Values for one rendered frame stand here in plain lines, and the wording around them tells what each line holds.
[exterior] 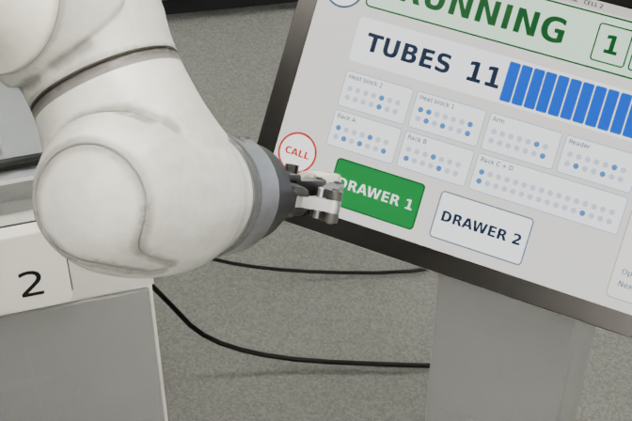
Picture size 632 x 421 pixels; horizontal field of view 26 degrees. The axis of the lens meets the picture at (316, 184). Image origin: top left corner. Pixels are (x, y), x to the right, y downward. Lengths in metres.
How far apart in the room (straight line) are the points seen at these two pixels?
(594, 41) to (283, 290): 1.42
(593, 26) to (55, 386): 0.75
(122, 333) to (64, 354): 0.07
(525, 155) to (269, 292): 1.36
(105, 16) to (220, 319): 1.75
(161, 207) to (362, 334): 1.76
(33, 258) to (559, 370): 0.58
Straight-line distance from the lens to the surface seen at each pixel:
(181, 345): 2.53
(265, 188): 0.94
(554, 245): 1.30
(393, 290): 2.62
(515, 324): 1.50
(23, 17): 0.83
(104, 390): 1.66
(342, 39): 1.35
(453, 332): 1.55
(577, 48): 1.30
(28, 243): 1.44
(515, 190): 1.30
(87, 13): 0.84
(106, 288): 1.53
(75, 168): 0.80
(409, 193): 1.33
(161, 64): 0.86
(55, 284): 1.49
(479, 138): 1.31
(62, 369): 1.62
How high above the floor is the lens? 1.92
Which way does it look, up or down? 43 degrees down
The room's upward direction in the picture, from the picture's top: straight up
